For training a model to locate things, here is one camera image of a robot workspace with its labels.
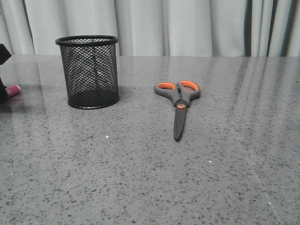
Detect pink marker pen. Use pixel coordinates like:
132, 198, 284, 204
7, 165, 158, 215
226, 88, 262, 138
5, 85, 21, 98

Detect grey orange scissors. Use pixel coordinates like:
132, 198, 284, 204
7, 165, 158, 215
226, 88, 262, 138
154, 81, 201, 141

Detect grey curtain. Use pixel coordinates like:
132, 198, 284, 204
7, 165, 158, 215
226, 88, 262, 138
0, 0, 300, 57

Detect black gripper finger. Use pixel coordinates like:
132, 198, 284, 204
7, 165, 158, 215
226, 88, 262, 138
0, 44, 11, 65
0, 79, 8, 103

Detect black mesh pen holder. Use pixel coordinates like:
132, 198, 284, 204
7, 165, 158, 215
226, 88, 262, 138
55, 35, 120, 110

